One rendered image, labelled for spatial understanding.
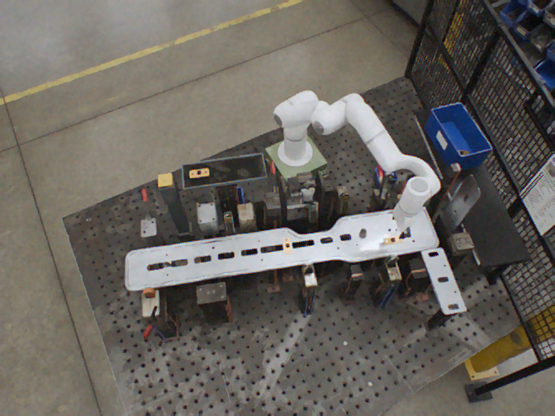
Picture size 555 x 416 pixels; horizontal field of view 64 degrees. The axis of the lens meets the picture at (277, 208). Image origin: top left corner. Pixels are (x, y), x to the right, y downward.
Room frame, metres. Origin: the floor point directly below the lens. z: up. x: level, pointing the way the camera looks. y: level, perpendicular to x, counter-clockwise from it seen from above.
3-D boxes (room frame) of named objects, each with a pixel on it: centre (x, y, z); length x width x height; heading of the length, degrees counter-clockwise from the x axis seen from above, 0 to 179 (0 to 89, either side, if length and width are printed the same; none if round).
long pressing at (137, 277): (0.85, -0.03, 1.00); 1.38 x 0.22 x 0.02; 99
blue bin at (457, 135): (1.39, -0.87, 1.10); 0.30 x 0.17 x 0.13; 16
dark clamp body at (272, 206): (1.05, 0.02, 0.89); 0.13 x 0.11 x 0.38; 9
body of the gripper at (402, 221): (0.89, -0.51, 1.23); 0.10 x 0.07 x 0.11; 9
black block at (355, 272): (0.74, -0.34, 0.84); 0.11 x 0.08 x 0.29; 9
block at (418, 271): (0.76, -0.61, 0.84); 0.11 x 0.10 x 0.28; 9
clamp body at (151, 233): (0.93, 0.57, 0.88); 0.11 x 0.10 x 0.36; 9
